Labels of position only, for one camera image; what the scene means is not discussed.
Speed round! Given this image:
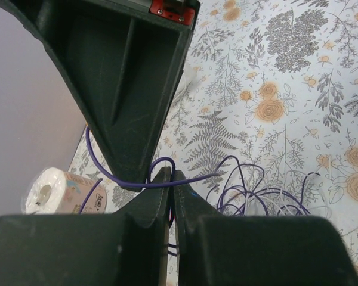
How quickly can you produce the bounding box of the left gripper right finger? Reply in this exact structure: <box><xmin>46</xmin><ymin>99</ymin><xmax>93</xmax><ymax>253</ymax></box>
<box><xmin>173</xmin><ymin>184</ymin><xmax>358</xmax><ymax>285</ymax></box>

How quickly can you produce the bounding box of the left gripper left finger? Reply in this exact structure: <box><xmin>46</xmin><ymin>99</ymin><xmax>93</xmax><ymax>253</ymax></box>
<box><xmin>0</xmin><ymin>166</ymin><xmax>171</xmax><ymax>286</ymax></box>

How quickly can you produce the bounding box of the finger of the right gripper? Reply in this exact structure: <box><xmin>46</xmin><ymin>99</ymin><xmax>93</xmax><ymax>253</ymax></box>
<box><xmin>0</xmin><ymin>1</ymin><xmax>200</xmax><ymax>191</ymax></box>

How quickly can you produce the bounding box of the purple thin cable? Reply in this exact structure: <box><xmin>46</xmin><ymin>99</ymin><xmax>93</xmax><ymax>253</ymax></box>
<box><xmin>79</xmin><ymin>125</ymin><xmax>322</xmax><ymax>257</ymax></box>

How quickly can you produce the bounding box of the white thin cable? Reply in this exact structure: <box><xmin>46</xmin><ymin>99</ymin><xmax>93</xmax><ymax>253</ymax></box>
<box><xmin>238</xmin><ymin>166</ymin><xmax>332</xmax><ymax>218</ymax></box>

